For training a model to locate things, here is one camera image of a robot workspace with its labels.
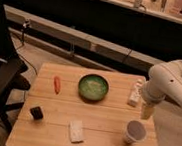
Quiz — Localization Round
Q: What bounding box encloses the black eraser block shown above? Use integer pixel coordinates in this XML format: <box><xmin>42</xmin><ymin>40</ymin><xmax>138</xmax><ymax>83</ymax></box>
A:
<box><xmin>30</xmin><ymin>106</ymin><xmax>44</xmax><ymax>120</ymax></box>

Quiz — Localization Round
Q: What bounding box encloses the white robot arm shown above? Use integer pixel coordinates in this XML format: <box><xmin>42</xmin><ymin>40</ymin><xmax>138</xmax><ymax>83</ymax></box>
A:
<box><xmin>140</xmin><ymin>60</ymin><xmax>182</xmax><ymax>120</ymax></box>

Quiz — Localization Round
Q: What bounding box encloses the small white bottle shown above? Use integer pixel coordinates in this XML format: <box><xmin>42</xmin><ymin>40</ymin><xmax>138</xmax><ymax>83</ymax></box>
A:
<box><xmin>127</xmin><ymin>79</ymin><xmax>144</xmax><ymax>107</ymax></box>

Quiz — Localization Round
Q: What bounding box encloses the white paper cup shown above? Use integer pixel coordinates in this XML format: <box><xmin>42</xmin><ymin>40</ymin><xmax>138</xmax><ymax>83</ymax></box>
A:
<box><xmin>123</xmin><ymin>120</ymin><xmax>146</xmax><ymax>144</ymax></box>

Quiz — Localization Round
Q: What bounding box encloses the green bowl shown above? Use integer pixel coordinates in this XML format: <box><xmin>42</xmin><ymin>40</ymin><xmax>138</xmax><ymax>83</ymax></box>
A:
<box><xmin>78</xmin><ymin>73</ymin><xmax>109</xmax><ymax>102</ymax></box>

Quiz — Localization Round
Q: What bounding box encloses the white sponge block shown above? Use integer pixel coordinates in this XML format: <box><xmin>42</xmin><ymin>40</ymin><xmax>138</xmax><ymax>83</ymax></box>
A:
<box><xmin>69</xmin><ymin>120</ymin><xmax>84</xmax><ymax>143</ymax></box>

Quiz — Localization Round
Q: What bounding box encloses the wooden board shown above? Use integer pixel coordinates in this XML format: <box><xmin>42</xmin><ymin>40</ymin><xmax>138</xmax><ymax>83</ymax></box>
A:
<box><xmin>5</xmin><ymin>63</ymin><xmax>158</xmax><ymax>146</ymax></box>

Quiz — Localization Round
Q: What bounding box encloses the orange carrot toy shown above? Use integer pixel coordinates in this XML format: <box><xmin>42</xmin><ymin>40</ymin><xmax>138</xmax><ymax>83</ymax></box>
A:
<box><xmin>54</xmin><ymin>76</ymin><xmax>61</xmax><ymax>94</ymax></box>

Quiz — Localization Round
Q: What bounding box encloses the black chair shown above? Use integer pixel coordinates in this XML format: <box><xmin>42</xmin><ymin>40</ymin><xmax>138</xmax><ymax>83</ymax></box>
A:
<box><xmin>0</xmin><ymin>0</ymin><xmax>43</xmax><ymax>145</ymax></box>

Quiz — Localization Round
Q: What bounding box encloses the black cable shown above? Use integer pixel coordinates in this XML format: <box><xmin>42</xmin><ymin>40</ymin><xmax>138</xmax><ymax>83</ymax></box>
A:
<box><xmin>4</xmin><ymin>19</ymin><xmax>45</xmax><ymax>77</ymax></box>

